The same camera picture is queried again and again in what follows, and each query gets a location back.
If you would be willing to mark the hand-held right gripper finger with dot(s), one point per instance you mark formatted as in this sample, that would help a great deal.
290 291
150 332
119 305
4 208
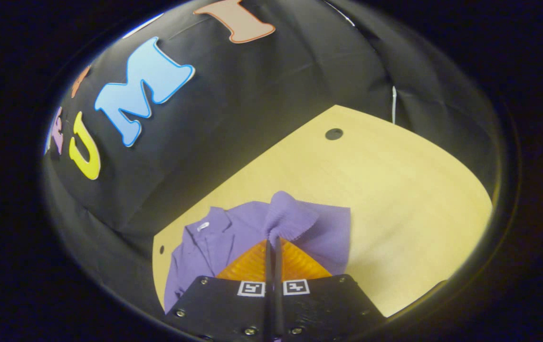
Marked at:
268 308
278 308

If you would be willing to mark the purple knit cardigan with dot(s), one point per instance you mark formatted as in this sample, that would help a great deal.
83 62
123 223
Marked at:
233 232

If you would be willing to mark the black backdrop cloth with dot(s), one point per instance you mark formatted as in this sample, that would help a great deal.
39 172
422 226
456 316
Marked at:
252 95

